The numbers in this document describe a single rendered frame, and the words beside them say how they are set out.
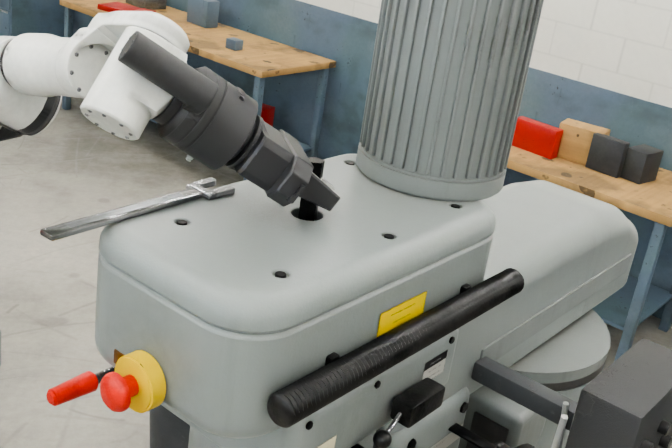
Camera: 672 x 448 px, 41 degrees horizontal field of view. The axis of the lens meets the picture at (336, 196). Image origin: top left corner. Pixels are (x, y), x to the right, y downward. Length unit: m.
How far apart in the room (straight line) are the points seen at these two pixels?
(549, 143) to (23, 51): 4.07
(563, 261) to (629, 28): 3.92
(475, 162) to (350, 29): 5.21
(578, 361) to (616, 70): 3.93
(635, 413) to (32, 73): 0.78
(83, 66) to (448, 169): 0.45
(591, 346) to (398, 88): 0.67
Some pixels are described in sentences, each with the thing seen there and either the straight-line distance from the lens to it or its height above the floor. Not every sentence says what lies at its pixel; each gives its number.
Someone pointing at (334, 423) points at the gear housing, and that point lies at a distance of 1.02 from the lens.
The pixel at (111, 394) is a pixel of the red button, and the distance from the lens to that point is 0.91.
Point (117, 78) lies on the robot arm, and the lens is 0.90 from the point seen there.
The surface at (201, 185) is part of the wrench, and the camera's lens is 1.05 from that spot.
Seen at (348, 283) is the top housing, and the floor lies 1.88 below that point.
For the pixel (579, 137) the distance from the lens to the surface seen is 4.94.
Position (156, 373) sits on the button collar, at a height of 1.78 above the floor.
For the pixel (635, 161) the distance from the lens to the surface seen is 4.84.
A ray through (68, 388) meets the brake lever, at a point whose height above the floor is 1.71.
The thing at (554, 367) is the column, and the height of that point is 1.56.
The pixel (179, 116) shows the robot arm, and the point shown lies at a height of 2.01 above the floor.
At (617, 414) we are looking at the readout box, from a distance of 1.12.
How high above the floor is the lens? 2.28
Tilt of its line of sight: 21 degrees down
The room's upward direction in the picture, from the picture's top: 9 degrees clockwise
